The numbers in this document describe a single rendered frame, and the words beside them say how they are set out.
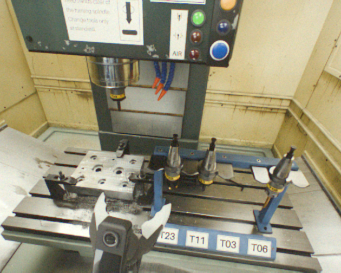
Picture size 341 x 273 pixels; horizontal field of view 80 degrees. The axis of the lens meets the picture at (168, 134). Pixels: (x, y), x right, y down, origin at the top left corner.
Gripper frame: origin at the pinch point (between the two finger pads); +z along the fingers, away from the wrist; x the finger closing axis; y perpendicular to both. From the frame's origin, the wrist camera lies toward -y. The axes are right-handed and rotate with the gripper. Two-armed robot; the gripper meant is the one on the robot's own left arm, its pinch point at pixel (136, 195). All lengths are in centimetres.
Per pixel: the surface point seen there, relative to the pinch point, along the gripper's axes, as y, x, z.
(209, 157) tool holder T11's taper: 2.8, 16.2, 19.5
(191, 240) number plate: 36.8, 15.1, 12.6
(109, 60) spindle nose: -20.4, -14.9, 27.3
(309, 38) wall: -18, 75, 122
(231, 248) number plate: 37.4, 29.5, 12.8
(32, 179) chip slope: 60, -82, 46
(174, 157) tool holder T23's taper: 4.0, 6.0, 18.8
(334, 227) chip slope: 47, 79, 36
